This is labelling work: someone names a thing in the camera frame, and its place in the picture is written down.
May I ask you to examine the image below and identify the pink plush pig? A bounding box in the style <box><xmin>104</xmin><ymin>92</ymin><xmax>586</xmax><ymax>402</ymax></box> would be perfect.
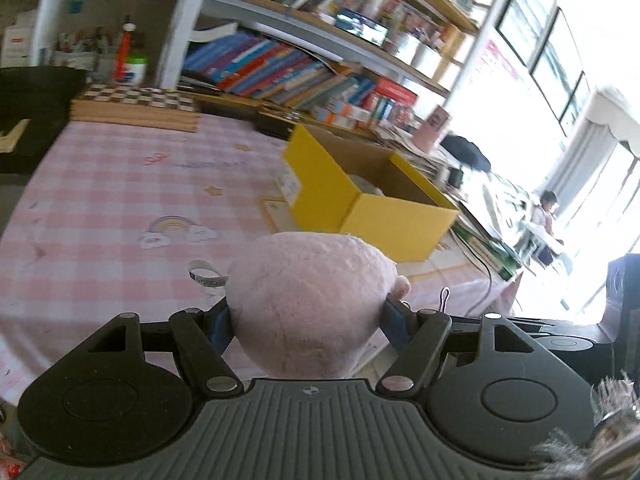
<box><xmin>226</xmin><ymin>232</ymin><xmax>411</xmax><ymax>379</ymax></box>

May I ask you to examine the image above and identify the yellow cardboard box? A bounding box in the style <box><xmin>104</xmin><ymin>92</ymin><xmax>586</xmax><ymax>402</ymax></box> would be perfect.
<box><xmin>276</xmin><ymin>124</ymin><xmax>459</xmax><ymax>262</ymax></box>

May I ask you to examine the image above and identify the pink tall cup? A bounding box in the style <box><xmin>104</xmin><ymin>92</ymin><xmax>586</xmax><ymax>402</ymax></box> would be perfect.
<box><xmin>411</xmin><ymin>105</ymin><xmax>450</xmax><ymax>153</ymax></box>

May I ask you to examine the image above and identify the brown retro radio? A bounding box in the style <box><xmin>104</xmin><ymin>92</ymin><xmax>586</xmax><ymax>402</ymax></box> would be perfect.
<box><xmin>254</xmin><ymin>105</ymin><xmax>300</xmax><ymax>141</ymax></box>

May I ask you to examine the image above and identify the wooden chess board box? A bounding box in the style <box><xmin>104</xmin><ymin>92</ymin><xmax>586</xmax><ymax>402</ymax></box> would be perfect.
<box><xmin>70</xmin><ymin>84</ymin><xmax>201</xmax><ymax>133</ymax></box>

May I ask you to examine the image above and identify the row of lower shelf books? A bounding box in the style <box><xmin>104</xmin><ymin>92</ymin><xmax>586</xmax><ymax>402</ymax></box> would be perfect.
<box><xmin>181</xmin><ymin>29</ymin><xmax>381</xmax><ymax>111</ymax></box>

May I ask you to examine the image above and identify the white bookshelf unit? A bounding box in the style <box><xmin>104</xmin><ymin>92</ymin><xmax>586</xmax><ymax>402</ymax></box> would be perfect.
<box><xmin>1</xmin><ymin>0</ymin><xmax>485</xmax><ymax>115</ymax></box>

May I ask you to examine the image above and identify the black cable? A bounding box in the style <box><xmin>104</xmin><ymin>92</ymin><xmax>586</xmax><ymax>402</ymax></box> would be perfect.
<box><xmin>449</xmin><ymin>228</ymin><xmax>497</xmax><ymax>317</ymax></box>

